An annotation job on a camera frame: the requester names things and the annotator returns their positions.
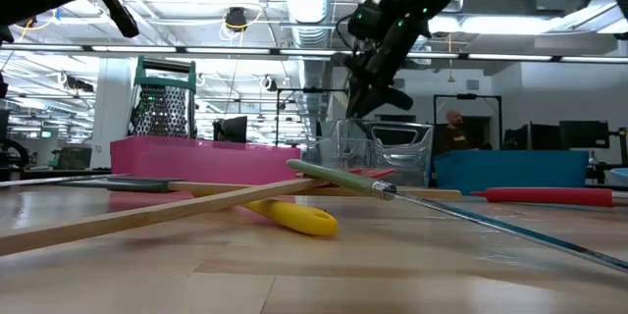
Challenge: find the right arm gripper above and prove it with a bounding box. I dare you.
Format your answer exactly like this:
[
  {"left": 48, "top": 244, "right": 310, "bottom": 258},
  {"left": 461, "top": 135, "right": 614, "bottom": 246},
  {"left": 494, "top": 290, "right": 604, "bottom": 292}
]
[{"left": 341, "top": 0, "right": 434, "bottom": 120}]

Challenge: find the green-handled knife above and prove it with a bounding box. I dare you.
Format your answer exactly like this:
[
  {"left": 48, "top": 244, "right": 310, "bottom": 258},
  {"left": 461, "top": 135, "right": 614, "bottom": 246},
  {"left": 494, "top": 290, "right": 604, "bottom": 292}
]
[{"left": 287, "top": 158, "right": 628, "bottom": 275}]

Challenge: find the yellow plastic spoon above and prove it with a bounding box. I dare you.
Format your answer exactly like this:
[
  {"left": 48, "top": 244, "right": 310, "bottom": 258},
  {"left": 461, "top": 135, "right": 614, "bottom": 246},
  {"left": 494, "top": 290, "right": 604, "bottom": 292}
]
[{"left": 242, "top": 198, "right": 340, "bottom": 237}]

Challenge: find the pale-handled patterned knife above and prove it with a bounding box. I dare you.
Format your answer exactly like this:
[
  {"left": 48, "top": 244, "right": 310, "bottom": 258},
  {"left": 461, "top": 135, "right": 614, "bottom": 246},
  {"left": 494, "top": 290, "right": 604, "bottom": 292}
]
[{"left": 0, "top": 173, "right": 130, "bottom": 189}]

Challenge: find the red silicone utensil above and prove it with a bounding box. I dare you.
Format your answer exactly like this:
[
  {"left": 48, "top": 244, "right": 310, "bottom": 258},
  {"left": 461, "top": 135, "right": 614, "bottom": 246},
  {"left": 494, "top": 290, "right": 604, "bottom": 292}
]
[{"left": 470, "top": 186, "right": 615, "bottom": 208}]

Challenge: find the red spatula wooden handle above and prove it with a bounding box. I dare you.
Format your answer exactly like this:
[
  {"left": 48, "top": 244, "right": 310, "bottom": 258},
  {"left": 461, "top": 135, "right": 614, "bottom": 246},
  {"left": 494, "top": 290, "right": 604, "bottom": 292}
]
[{"left": 0, "top": 167, "right": 397, "bottom": 258}]

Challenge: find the clear plastic bin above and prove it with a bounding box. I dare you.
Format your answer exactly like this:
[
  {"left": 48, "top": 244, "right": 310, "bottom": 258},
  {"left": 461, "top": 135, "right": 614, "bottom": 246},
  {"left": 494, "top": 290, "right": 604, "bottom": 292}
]
[{"left": 301, "top": 118, "right": 436, "bottom": 188}]

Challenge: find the black crossbar with light strips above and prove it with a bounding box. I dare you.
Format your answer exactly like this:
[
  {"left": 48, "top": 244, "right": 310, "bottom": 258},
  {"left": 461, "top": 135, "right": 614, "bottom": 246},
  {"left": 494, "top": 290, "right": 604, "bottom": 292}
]
[{"left": 0, "top": 42, "right": 628, "bottom": 64}]

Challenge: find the person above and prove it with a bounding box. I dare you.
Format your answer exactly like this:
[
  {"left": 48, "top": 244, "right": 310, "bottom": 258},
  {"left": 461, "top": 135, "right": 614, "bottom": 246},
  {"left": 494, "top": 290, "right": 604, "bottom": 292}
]
[{"left": 436, "top": 109, "right": 481, "bottom": 154}]

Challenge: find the small black monitor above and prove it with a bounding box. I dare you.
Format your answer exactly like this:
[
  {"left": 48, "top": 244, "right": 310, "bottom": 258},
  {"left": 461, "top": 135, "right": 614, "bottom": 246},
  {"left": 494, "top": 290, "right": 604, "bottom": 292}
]
[{"left": 212, "top": 115, "right": 249, "bottom": 145}]

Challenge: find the dark box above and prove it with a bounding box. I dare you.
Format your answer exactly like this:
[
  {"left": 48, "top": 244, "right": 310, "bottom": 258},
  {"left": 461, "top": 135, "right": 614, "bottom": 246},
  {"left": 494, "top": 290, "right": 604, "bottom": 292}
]
[{"left": 48, "top": 144, "right": 93, "bottom": 172}]

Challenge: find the pink plastic bin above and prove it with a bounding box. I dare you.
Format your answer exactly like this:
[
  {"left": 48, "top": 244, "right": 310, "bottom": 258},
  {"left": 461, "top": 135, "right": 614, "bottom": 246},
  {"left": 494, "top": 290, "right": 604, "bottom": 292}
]
[{"left": 109, "top": 135, "right": 301, "bottom": 187}]

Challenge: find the blue plastic bin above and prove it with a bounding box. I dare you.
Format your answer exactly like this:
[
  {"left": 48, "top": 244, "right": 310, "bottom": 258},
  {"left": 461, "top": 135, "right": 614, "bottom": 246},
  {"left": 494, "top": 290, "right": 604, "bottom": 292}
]
[{"left": 434, "top": 149, "right": 590, "bottom": 195}]

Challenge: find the black monitor pair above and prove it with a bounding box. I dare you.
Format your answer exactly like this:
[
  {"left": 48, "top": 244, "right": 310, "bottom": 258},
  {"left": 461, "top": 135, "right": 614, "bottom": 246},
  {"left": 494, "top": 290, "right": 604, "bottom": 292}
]
[{"left": 502, "top": 123, "right": 561, "bottom": 152}]

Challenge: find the black round equipment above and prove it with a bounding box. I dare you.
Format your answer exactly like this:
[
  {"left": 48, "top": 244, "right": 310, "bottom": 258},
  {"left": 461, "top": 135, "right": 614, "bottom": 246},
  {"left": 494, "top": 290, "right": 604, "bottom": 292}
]
[{"left": 0, "top": 136, "right": 29, "bottom": 171}]

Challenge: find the wide black monitor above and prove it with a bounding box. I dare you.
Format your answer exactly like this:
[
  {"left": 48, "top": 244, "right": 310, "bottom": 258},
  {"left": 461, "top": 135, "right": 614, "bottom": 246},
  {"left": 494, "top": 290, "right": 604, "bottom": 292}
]
[{"left": 558, "top": 120, "right": 611, "bottom": 150}]

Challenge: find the thin black frame stand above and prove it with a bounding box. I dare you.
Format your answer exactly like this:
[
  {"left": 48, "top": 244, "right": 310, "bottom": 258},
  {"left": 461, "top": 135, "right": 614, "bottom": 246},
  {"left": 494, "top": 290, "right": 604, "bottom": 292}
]
[{"left": 275, "top": 86, "right": 350, "bottom": 147}]

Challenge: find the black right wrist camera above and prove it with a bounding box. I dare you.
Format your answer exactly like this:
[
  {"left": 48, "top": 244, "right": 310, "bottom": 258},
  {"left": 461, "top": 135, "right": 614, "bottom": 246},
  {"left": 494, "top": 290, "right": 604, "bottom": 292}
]
[{"left": 347, "top": 1, "right": 391, "bottom": 42}]

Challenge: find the steel box grater teal handle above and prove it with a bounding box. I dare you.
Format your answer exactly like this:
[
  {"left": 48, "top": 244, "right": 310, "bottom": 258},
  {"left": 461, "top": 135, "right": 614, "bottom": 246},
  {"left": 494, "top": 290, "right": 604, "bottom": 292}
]
[{"left": 126, "top": 55, "right": 198, "bottom": 139}]

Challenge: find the black ceiling device yellow cable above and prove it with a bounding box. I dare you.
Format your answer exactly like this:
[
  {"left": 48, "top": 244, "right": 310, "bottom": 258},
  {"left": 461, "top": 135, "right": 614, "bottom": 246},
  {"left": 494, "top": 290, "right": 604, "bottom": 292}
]
[{"left": 223, "top": 6, "right": 249, "bottom": 32}]

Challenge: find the vertical silver ventilation duct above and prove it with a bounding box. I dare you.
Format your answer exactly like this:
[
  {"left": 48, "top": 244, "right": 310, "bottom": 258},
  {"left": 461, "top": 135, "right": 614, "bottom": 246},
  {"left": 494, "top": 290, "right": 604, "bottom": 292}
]
[{"left": 280, "top": 0, "right": 336, "bottom": 125}]

